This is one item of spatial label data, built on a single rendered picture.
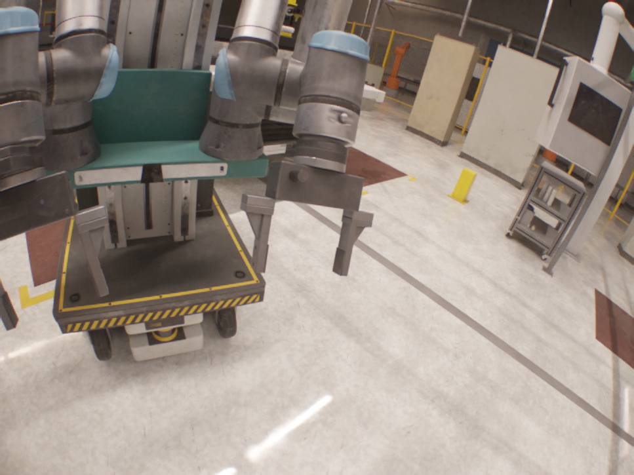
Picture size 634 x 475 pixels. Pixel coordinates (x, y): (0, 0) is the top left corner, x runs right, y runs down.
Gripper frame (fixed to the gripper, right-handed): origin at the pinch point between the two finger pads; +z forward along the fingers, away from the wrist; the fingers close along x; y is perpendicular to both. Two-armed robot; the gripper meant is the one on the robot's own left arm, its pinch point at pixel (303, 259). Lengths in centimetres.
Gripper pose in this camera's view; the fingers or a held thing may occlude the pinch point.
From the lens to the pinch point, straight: 47.9
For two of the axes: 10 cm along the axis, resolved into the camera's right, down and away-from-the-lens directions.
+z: -1.7, 9.8, 1.4
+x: 8.8, 0.9, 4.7
